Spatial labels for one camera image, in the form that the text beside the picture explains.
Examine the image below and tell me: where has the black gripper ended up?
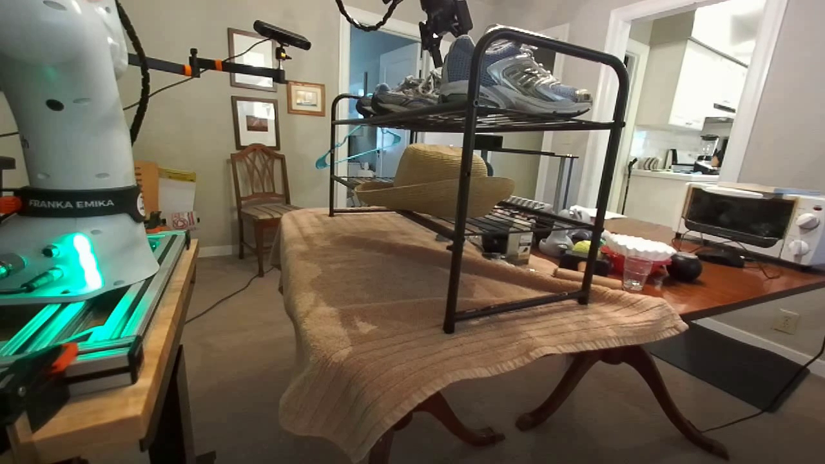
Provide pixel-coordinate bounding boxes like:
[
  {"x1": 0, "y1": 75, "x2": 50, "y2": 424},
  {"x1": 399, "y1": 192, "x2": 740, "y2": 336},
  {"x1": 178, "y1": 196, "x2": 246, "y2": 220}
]
[{"x1": 419, "y1": 0, "x2": 476, "y2": 70}]

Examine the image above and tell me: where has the blue grey running shoe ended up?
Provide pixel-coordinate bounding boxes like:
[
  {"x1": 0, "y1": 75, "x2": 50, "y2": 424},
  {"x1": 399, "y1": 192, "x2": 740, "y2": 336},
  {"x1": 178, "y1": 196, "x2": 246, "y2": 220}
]
[
  {"x1": 390, "y1": 70, "x2": 446, "y2": 93},
  {"x1": 438, "y1": 31, "x2": 598, "y2": 121}
]

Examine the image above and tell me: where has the white shoe with blue stripes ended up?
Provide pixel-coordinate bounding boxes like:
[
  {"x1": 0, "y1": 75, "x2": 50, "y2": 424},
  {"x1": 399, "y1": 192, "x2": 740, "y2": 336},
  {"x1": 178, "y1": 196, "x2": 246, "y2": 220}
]
[{"x1": 367, "y1": 80, "x2": 452, "y2": 117}]

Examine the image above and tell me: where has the straw hat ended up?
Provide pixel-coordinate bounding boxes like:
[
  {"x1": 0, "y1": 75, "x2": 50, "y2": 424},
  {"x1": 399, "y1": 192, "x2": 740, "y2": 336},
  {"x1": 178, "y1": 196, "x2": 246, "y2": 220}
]
[{"x1": 354, "y1": 142, "x2": 517, "y2": 223}]

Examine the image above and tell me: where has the small gold framed picture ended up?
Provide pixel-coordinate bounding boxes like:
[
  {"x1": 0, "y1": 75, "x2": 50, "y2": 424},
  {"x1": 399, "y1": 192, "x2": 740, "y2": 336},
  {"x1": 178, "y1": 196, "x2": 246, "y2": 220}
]
[{"x1": 283, "y1": 77, "x2": 331, "y2": 120}]

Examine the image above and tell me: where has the blue plastic clothes hanger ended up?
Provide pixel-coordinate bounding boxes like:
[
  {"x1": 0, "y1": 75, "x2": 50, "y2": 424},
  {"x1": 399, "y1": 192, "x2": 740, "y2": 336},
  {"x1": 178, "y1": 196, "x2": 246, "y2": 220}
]
[{"x1": 312, "y1": 126, "x2": 409, "y2": 174}]

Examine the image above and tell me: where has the black metal shoe rack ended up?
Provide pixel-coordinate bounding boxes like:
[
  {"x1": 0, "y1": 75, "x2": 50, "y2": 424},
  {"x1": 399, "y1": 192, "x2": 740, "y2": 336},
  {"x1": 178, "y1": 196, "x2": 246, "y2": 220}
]
[{"x1": 325, "y1": 24, "x2": 633, "y2": 336}]

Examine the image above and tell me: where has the computer keyboard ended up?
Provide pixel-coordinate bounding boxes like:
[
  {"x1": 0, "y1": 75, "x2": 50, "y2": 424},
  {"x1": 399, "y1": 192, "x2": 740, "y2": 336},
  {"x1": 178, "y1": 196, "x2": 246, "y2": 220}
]
[{"x1": 501, "y1": 193, "x2": 597, "y2": 229}]

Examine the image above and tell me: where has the black cup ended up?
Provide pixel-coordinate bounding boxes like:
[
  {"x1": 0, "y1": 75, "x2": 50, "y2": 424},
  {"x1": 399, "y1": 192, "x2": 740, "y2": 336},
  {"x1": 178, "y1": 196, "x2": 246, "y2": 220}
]
[{"x1": 479, "y1": 226, "x2": 510, "y2": 262}]

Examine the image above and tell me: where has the large framed picture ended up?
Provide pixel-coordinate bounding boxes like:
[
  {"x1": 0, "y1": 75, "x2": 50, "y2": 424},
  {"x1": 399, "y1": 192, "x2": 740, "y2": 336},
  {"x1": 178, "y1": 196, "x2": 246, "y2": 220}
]
[{"x1": 227, "y1": 27, "x2": 282, "y2": 93}]

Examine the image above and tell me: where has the dark framed picture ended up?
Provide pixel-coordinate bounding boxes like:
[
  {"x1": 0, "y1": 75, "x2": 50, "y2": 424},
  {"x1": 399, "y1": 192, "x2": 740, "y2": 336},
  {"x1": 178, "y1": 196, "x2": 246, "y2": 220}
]
[{"x1": 229, "y1": 93, "x2": 283, "y2": 153}]

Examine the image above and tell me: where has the glass jar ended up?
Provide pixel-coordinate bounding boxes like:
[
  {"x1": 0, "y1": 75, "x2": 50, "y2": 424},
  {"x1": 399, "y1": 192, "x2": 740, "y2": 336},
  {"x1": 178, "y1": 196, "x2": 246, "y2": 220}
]
[{"x1": 505, "y1": 218, "x2": 537, "y2": 265}]

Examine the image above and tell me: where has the wooden chair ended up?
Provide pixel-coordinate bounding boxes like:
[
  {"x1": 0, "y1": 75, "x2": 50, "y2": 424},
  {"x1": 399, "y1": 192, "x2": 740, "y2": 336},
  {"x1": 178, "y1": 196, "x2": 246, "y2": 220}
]
[{"x1": 227, "y1": 144, "x2": 299, "y2": 278}]

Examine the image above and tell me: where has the white ruffled bowl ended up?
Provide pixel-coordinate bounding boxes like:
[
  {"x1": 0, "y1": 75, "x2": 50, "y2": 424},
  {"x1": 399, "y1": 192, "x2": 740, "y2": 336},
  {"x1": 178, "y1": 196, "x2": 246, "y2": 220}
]
[{"x1": 602, "y1": 232, "x2": 682, "y2": 268}]

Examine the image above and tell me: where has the beige ribbed table cloth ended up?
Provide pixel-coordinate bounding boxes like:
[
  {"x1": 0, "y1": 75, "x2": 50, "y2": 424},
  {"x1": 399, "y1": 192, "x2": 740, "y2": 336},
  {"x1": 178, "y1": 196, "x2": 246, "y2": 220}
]
[{"x1": 277, "y1": 205, "x2": 691, "y2": 464}]

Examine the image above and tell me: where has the black coffee maker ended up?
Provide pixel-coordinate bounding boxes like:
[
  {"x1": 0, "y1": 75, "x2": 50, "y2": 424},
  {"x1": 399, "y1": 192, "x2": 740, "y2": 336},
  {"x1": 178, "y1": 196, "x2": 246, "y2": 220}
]
[{"x1": 699, "y1": 113, "x2": 740, "y2": 177}]

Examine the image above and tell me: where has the clear plastic cup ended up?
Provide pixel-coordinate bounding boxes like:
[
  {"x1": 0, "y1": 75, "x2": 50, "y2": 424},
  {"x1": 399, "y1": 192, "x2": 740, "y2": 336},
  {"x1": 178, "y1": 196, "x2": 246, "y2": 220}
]
[{"x1": 619, "y1": 256, "x2": 657, "y2": 295}]

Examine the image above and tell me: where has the white paper bag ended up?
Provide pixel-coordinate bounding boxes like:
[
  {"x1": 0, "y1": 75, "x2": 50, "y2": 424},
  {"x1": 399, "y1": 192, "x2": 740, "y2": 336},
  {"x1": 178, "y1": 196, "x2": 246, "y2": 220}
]
[{"x1": 155, "y1": 166, "x2": 202, "y2": 232}]

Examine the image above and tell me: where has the black round object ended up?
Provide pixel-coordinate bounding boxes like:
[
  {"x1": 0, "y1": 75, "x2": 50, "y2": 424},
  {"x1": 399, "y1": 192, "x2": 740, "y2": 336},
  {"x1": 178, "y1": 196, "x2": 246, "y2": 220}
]
[{"x1": 668, "y1": 253, "x2": 706, "y2": 287}]

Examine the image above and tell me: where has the white toaster oven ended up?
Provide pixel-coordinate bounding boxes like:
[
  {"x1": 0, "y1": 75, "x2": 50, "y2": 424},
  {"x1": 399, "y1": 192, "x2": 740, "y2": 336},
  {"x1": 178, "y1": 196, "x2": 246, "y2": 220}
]
[{"x1": 675, "y1": 180, "x2": 825, "y2": 268}]

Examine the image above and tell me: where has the dark wooden table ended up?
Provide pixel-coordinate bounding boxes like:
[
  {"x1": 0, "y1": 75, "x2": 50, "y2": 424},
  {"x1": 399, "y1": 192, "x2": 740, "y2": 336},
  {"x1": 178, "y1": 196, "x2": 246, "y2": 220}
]
[{"x1": 369, "y1": 214, "x2": 825, "y2": 463}]

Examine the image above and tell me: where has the dark floor mat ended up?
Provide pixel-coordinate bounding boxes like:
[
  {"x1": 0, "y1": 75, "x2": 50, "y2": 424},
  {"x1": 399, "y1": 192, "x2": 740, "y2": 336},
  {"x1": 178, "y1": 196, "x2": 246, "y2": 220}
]
[{"x1": 642, "y1": 321, "x2": 815, "y2": 415}]

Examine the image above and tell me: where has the wooden robot cart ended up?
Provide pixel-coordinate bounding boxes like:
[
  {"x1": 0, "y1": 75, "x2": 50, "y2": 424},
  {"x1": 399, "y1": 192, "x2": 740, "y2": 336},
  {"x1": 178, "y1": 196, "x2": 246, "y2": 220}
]
[{"x1": 0, "y1": 241, "x2": 202, "y2": 464}]

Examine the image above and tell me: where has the black orange clamp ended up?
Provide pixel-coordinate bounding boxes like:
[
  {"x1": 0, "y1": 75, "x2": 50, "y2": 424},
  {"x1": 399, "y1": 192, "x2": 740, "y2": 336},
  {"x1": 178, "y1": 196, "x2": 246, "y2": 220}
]
[{"x1": 0, "y1": 343, "x2": 82, "y2": 434}]

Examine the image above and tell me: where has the black bar stereo camera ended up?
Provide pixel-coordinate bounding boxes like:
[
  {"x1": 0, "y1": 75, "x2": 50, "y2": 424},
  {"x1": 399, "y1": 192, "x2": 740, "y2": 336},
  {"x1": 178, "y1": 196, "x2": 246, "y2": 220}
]
[{"x1": 251, "y1": 18, "x2": 316, "y2": 54}]

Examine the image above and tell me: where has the black camera stand pole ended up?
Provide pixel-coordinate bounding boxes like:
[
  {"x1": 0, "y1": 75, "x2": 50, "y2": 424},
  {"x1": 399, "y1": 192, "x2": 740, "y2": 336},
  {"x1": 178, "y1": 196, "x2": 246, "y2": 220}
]
[{"x1": 127, "y1": 46, "x2": 292, "y2": 89}]

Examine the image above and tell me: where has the white wall outlet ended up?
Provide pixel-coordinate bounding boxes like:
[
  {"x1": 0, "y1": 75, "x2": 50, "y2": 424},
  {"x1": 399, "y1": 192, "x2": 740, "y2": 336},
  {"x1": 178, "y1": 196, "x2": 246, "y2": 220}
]
[{"x1": 771, "y1": 305, "x2": 806, "y2": 338}]

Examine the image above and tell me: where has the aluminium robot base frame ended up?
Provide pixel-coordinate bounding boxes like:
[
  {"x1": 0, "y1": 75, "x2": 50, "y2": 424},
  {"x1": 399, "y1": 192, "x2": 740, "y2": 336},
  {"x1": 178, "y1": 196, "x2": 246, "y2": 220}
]
[{"x1": 0, "y1": 228, "x2": 191, "y2": 398}]

